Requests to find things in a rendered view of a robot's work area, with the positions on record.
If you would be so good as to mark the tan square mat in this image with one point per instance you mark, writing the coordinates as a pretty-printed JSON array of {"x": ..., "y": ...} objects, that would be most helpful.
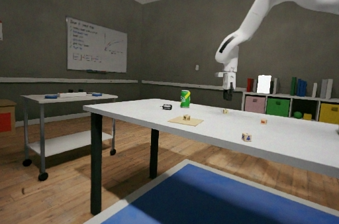
[{"x": 192, "y": 122}]

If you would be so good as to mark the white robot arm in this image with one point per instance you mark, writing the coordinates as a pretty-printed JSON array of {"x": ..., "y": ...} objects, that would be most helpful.
[{"x": 228, "y": 50}]

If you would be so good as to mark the green and yellow drink can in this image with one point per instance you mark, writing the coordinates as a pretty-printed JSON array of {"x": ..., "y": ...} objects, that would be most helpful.
[{"x": 185, "y": 99}]

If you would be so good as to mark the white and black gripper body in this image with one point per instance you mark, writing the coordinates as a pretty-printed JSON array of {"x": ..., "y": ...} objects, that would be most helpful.
[{"x": 228, "y": 78}]

